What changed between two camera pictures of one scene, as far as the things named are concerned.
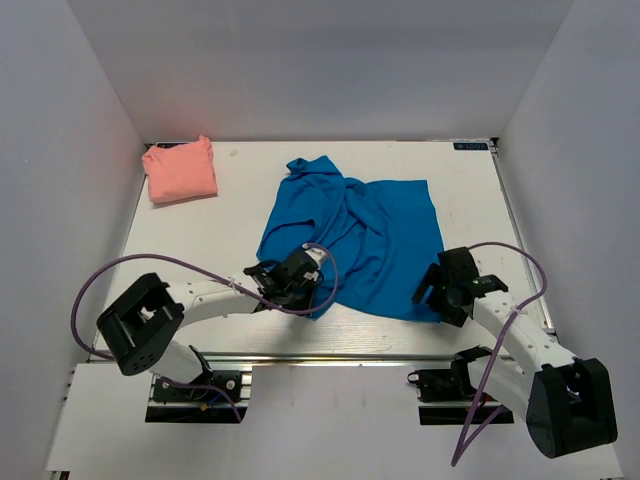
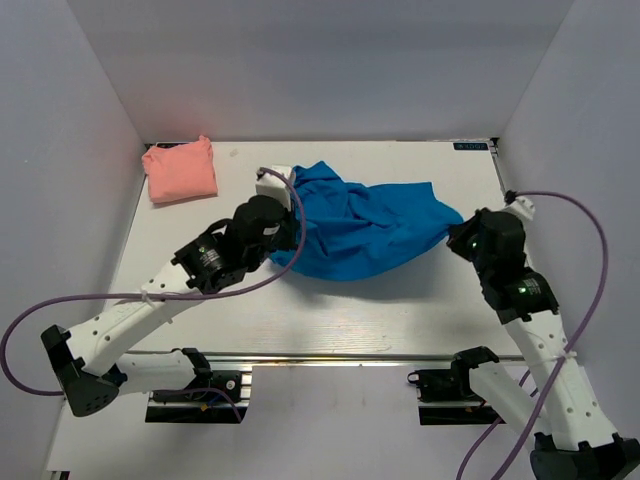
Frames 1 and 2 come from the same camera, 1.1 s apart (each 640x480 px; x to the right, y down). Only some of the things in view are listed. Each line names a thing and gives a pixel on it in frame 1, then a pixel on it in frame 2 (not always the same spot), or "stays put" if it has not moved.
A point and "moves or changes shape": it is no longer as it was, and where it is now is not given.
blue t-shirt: x=382 y=238 moves or changes shape
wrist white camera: x=318 y=255 → x=274 y=186
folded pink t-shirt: x=180 y=171 stays put
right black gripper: x=454 y=315 → x=459 y=233
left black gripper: x=308 y=301 → x=292 y=225
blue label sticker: x=471 y=146 stays put
